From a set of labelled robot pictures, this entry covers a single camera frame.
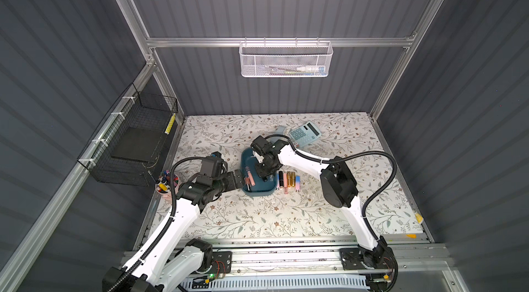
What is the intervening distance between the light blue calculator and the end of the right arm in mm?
275

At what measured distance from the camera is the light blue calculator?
3.60 ft

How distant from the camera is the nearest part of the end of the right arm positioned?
0.71 metres

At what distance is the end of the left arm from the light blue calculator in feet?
1.54

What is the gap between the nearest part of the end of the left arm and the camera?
544 millimetres
